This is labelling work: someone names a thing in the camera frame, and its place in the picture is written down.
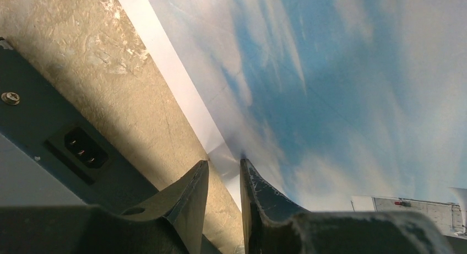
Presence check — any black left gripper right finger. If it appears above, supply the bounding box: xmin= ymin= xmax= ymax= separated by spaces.
xmin=240 ymin=159 xmax=453 ymax=253

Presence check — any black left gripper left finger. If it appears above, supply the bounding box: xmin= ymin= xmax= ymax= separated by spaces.
xmin=1 ymin=160 xmax=209 ymax=253

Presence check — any black flat box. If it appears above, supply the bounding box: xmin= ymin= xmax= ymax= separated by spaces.
xmin=1 ymin=39 xmax=157 ymax=214

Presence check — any building and sky photo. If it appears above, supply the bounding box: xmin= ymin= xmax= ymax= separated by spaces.
xmin=119 ymin=0 xmax=466 ymax=239

